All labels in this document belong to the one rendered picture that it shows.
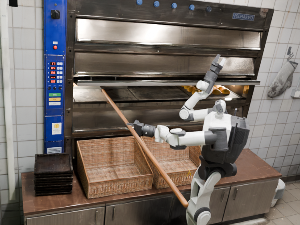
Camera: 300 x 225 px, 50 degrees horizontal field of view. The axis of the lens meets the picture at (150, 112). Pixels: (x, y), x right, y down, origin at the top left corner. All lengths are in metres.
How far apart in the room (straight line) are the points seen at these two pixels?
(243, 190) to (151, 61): 1.53
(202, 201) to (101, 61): 1.36
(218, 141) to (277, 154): 2.28
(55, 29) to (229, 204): 2.22
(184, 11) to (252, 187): 1.79
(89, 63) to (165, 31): 0.71
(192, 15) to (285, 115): 1.74
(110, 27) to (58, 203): 1.43
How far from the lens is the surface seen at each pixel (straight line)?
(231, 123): 2.21
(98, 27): 2.65
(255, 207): 3.59
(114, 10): 2.67
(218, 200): 3.21
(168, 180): 1.83
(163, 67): 2.89
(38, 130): 2.83
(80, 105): 2.78
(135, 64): 2.79
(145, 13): 2.75
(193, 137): 2.05
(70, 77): 2.69
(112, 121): 2.91
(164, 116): 3.09
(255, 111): 3.69
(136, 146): 3.00
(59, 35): 2.56
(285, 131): 4.15
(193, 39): 2.96
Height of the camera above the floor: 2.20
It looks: 22 degrees down
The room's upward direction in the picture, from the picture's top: 7 degrees clockwise
